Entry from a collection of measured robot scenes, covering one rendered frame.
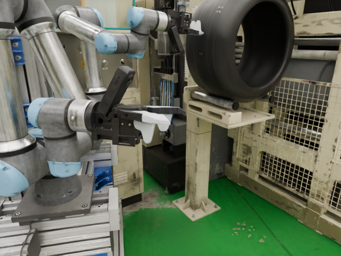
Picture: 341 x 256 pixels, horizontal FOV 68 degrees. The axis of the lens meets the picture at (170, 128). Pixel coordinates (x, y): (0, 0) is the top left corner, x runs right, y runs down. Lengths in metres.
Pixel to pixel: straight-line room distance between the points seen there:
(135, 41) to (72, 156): 0.57
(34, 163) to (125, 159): 1.15
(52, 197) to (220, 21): 0.94
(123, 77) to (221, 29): 0.74
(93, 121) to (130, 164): 1.32
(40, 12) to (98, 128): 0.35
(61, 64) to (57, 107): 0.17
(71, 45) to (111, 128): 1.11
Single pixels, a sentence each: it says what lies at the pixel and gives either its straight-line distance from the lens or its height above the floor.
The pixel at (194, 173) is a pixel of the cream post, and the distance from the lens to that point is 1.81.
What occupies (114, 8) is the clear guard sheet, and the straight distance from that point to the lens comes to 1.70.
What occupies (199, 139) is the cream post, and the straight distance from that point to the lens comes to 1.70.
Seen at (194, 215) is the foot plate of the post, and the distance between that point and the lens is 1.92.
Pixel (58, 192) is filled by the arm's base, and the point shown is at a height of 0.76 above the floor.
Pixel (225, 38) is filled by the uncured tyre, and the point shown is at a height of 1.22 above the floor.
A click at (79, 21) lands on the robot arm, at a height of 1.28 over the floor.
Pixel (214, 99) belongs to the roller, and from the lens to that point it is 1.38.
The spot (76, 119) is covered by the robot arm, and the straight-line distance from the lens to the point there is 0.58.
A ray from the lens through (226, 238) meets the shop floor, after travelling 1.82.
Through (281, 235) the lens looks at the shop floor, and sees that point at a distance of 1.94.
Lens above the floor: 1.21
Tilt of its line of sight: 19 degrees down
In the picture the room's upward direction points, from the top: straight up
